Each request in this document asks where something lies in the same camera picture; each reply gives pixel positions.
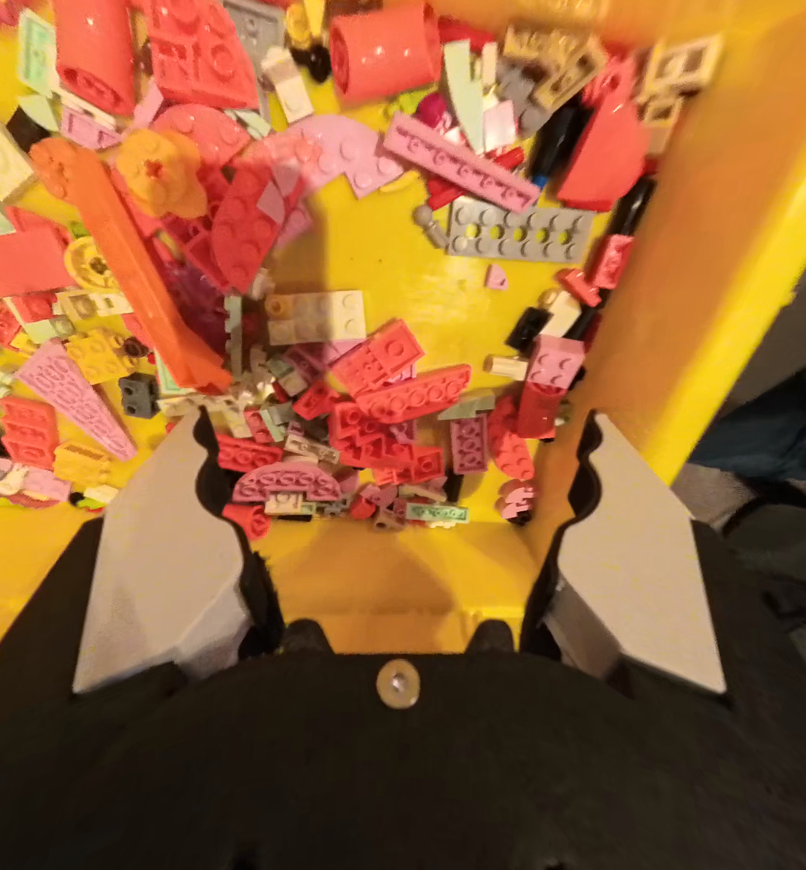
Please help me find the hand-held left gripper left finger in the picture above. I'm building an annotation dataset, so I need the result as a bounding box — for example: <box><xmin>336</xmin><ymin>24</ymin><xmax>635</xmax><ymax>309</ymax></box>
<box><xmin>71</xmin><ymin>406</ymin><xmax>256</xmax><ymax>696</ymax></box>

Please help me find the yellow plastic bin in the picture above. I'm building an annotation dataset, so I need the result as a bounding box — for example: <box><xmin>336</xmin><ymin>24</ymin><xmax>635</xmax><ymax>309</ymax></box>
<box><xmin>0</xmin><ymin>0</ymin><xmax>806</xmax><ymax>687</ymax></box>

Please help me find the pile of toy bricks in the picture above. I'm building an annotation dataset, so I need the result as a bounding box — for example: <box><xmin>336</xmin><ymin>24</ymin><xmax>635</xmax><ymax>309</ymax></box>
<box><xmin>0</xmin><ymin>0</ymin><xmax>723</xmax><ymax>545</ymax></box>

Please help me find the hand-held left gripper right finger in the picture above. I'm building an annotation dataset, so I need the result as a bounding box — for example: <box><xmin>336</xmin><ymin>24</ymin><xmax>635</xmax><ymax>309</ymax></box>
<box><xmin>522</xmin><ymin>410</ymin><xmax>728</xmax><ymax>696</ymax></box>

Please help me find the person's trouser leg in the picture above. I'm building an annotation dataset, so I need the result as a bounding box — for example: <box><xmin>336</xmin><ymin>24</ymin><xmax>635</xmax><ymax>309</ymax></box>
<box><xmin>689</xmin><ymin>353</ymin><xmax>806</xmax><ymax>480</ymax></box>

